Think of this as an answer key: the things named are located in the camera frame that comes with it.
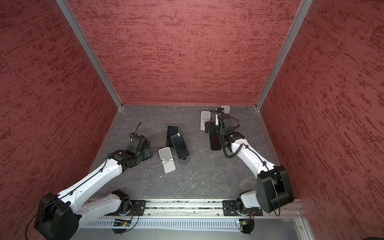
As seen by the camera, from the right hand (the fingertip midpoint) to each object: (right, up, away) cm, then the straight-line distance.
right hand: (211, 126), depth 87 cm
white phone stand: (-2, +6, +17) cm, 18 cm away
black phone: (-35, -12, -12) cm, 39 cm away
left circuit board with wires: (-47, -48, -14) cm, 68 cm away
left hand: (-38, -15, -3) cm, 41 cm away
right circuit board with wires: (+16, -48, -16) cm, 53 cm away
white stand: (-26, -20, -1) cm, 33 cm away
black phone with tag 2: (+4, -13, +13) cm, 19 cm away
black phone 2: (-24, -3, +3) cm, 24 cm away
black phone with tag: (-18, -11, -2) cm, 22 cm away
